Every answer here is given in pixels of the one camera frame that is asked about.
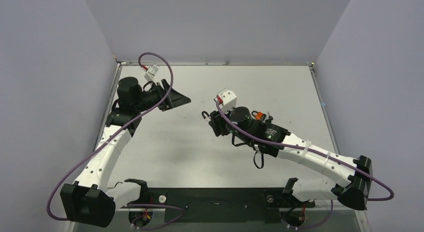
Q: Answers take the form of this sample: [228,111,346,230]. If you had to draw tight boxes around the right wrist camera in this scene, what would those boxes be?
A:
[214,88,237,114]

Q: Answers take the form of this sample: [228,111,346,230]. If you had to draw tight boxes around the yellow padlock with keys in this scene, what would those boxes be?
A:
[201,111,211,123]

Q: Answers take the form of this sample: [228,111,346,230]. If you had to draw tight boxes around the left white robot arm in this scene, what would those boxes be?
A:
[60,77,191,228]

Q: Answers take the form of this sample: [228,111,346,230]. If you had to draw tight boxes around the orange black padlock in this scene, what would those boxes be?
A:
[251,110,267,122]

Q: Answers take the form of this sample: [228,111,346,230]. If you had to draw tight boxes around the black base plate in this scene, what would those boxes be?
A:
[133,187,316,224]

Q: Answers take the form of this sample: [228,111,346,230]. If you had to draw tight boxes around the black keys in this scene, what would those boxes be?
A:
[267,111,274,123]

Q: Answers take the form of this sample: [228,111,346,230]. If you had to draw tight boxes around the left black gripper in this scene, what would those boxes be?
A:
[134,79,191,113]

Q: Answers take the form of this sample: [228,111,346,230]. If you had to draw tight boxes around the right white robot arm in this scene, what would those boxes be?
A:
[201,106,372,211]

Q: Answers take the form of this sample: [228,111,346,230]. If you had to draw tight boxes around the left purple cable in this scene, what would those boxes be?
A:
[45,52,185,231]

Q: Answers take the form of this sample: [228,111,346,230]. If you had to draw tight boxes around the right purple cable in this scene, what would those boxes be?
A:
[215,99,395,231]

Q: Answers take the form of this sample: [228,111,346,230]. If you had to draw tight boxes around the purple cable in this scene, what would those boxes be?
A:
[215,99,395,231]
[45,52,185,231]

